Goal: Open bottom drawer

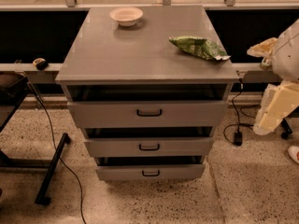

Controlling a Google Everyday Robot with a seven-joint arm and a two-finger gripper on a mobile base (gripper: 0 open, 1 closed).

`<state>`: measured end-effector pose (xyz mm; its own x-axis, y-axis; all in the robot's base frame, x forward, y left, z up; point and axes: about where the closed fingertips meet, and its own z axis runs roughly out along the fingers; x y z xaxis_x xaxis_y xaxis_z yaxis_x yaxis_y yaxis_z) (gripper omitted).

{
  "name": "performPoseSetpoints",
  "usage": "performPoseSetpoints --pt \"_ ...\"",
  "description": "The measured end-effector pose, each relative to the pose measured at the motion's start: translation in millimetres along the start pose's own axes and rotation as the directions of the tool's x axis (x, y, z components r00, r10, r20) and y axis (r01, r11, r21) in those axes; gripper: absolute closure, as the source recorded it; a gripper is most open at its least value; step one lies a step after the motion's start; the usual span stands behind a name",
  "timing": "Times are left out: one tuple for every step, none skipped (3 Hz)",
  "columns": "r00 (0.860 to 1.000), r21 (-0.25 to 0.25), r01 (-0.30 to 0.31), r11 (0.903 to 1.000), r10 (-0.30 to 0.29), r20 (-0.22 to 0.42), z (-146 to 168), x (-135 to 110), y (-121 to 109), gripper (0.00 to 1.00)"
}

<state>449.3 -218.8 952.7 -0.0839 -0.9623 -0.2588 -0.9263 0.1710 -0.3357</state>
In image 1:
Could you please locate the white shoe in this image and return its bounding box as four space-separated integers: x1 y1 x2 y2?
288 146 299 164

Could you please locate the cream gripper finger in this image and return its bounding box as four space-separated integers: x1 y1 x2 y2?
247 37 278 58

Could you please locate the grey top drawer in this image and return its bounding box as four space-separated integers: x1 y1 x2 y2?
68 101 228 128

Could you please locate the black table stand left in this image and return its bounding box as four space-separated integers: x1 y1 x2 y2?
0 81 71 205

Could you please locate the green chip bag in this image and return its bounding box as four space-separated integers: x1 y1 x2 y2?
169 35 230 61

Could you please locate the white bowl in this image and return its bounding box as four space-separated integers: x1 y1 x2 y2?
110 7 143 27

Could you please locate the grey middle drawer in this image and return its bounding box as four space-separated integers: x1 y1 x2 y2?
85 137 213 157

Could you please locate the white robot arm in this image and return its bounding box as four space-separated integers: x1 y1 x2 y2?
247 20 299 135

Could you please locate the black rolling stand right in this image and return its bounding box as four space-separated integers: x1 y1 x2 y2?
281 119 292 139

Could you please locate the grey drawer cabinet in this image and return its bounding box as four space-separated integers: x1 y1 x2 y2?
56 6 238 167

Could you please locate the grey drawer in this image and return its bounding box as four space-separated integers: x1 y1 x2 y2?
96 164 205 181
68 101 228 128
85 137 213 157

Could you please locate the small clear bottle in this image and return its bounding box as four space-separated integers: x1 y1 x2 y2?
260 58 272 70

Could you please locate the grey bottom drawer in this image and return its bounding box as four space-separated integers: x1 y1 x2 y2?
96 164 205 181

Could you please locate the black tape measure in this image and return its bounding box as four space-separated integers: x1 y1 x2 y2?
33 58 49 70

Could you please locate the black cable left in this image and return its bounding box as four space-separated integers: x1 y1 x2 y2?
27 82 88 224

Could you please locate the black power adapter cable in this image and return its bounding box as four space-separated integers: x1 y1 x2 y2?
222 77 261 147

